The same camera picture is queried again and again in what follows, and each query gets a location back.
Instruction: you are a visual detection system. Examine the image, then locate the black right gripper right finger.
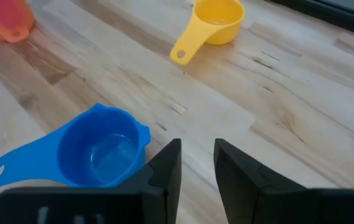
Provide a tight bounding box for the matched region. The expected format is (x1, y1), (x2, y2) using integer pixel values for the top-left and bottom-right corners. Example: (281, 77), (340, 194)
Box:
(213, 138), (354, 224)

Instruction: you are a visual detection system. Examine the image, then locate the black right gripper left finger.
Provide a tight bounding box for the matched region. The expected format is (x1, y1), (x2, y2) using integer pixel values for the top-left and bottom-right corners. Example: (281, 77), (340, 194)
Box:
(0, 138), (182, 224)

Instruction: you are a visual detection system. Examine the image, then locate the light blue measuring cup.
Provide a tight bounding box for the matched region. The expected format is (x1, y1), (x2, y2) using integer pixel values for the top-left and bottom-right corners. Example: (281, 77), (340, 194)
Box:
(0, 103), (151, 189)

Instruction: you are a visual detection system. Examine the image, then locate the yellow measuring cup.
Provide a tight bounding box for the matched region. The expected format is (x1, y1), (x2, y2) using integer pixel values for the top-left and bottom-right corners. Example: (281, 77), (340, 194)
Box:
(169, 0), (246, 66)

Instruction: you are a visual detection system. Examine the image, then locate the black aluminium table frame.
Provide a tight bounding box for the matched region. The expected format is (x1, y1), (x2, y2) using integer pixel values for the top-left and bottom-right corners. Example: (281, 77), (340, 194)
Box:
(266, 0), (354, 40)

